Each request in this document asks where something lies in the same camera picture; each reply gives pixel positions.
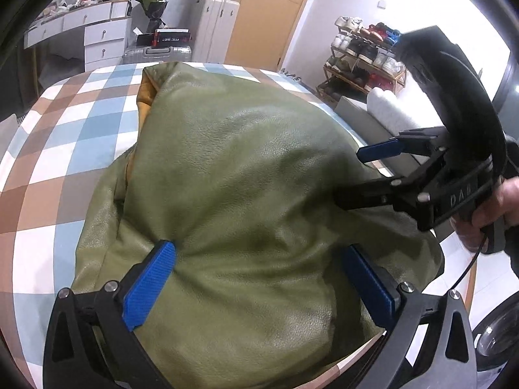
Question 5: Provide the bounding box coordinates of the olive green leather jacket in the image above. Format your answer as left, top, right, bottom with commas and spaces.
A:
72, 62, 443, 388

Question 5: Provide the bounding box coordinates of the person's right hand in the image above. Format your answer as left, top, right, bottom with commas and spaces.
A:
450, 177, 519, 252

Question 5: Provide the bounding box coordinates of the white cushion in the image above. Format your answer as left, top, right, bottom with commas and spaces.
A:
367, 74, 443, 135

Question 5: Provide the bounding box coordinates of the wooden shoe rack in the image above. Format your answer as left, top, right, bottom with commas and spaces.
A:
317, 16, 407, 104

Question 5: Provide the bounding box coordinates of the washing machine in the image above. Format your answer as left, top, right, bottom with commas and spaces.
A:
472, 292, 518, 388

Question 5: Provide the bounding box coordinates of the checkered bed sheet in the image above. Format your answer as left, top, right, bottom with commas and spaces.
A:
0, 62, 391, 389

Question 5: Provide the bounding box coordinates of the wooden door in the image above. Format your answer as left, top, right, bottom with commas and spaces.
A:
225, 0, 306, 71

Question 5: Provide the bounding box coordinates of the black red box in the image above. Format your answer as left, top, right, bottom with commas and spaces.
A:
136, 28, 191, 48

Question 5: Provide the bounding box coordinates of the silver suitcase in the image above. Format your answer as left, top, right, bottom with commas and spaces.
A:
121, 46, 192, 64

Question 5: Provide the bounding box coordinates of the green flower bouquet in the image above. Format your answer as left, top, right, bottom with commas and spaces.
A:
136, 0, 168, 33

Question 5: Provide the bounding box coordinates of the white drawer desk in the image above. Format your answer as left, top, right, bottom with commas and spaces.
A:
23, 0, 132, 71

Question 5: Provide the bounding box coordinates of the black cable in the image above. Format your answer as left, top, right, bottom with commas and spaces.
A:
448, 226, 490, 293

